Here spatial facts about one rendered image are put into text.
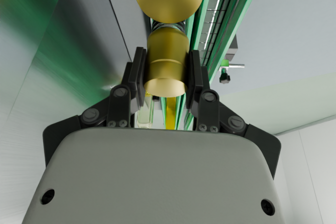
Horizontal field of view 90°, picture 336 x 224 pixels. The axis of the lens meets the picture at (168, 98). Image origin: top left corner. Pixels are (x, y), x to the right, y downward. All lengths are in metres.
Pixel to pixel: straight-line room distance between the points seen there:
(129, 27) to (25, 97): 0.35
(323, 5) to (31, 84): 0.77
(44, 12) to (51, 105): 0.11
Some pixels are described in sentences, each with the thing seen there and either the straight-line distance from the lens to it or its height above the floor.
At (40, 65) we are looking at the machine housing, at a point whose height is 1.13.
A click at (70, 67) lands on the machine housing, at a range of 0.30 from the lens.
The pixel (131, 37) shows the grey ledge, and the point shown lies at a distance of 0.55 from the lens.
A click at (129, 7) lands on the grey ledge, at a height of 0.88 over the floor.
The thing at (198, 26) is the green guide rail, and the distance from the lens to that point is 0.38.
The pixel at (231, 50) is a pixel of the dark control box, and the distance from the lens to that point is 0.67.
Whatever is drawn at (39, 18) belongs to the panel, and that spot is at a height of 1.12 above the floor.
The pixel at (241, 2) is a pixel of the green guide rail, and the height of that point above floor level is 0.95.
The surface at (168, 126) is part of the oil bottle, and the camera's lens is 1.04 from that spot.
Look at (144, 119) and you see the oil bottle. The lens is 0.69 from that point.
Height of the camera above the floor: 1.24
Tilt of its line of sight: 23 degrees down
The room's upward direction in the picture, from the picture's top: 177 degrees counter-clockwise
